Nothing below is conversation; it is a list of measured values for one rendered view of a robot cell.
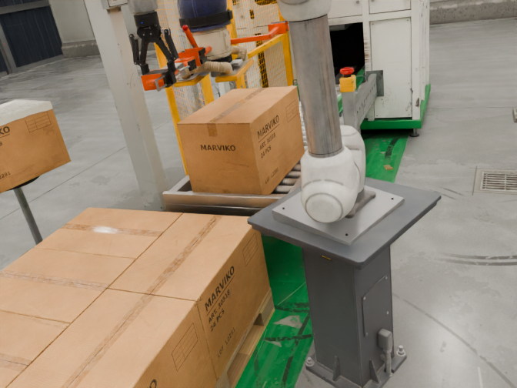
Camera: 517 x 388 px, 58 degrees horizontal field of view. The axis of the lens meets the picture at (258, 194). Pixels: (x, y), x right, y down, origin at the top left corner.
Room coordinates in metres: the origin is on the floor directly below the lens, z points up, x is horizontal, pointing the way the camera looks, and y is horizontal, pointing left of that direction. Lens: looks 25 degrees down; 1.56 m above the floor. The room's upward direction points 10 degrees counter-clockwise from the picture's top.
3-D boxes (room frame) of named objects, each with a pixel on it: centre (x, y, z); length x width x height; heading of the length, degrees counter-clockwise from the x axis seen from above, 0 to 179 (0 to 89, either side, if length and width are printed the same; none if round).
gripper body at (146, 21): (1.62, 0.26, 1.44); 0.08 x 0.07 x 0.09; 73
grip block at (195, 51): (1.95, 0.17, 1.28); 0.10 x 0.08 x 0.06; 74
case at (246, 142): (2.38, 0.01, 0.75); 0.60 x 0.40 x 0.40; 151
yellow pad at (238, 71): (2.17, 0.01, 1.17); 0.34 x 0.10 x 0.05; 164
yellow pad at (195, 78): (2.22, 0.19, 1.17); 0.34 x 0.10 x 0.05; 164
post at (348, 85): (2.35, -0.54, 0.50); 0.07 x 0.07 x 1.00; 64
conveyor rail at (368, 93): (2.96, -0.64, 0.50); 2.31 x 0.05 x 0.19; 154
